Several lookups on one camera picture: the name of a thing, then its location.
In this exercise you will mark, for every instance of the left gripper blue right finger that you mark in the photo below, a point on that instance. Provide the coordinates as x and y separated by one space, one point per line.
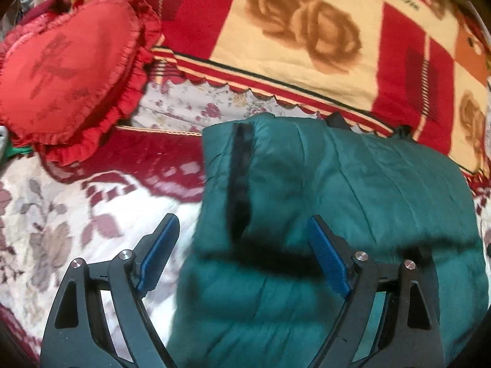
390 314

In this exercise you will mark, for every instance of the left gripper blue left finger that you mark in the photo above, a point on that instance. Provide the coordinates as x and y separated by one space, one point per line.
77 334

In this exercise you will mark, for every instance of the green quilted puffer jacket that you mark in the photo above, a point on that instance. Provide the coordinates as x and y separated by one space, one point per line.
251 293

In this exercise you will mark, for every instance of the floral white red bedspread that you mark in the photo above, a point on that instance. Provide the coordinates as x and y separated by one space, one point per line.
51 216

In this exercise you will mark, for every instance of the red heart-shaped ruffled pillow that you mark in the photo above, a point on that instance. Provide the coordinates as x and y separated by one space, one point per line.
68 78

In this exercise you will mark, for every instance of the red checkered rose blanket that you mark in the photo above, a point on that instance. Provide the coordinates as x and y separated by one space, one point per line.
383 63

